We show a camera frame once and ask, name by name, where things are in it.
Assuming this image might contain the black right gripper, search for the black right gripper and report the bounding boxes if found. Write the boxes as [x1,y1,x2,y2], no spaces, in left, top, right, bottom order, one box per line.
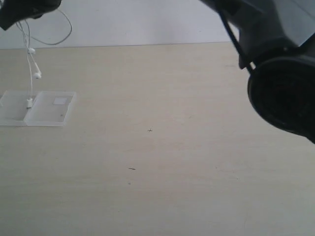
[0,0,62,30]

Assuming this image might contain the white wired earphones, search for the white wired earphones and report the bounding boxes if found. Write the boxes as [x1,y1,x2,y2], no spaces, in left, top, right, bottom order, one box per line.
[15,9,73,109]

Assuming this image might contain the clear plastic storage case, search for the clear plastic storage case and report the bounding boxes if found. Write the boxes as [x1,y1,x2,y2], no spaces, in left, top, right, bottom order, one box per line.
[0,90,76,127]

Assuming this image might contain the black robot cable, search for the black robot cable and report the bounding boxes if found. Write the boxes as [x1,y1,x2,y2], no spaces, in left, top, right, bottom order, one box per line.
[216,9,256,76]

